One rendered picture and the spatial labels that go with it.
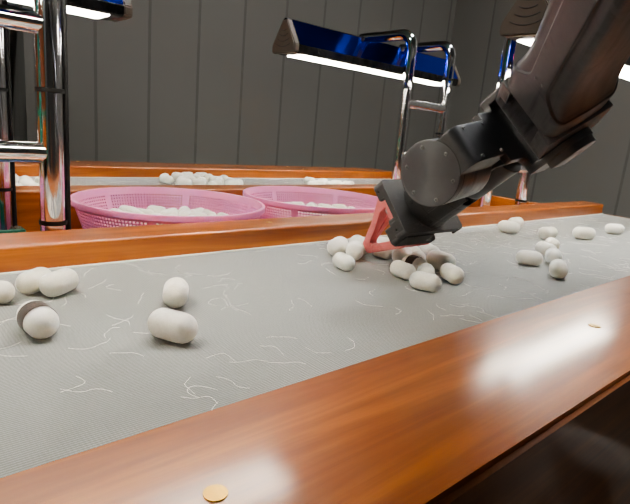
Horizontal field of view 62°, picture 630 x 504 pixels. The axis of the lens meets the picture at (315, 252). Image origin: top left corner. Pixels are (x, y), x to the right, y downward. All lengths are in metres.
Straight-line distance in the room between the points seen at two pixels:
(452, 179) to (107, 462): 0.33
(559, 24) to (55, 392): 0.35
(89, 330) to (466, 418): 0.25
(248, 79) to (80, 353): 2.15
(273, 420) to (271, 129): 2.30
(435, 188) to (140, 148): 1.91
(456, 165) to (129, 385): 0.29
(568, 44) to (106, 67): 2.01
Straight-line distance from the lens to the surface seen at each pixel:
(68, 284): 0.46
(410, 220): 0.55
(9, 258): 0.53
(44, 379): 0.33
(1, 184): 0.82
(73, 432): 0.28
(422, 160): 0.46
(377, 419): 0.24
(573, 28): 0.36
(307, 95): 2.59
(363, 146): 2.80
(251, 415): 0.24
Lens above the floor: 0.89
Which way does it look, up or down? 13 degrees down
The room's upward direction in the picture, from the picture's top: 5 degrees clockwise
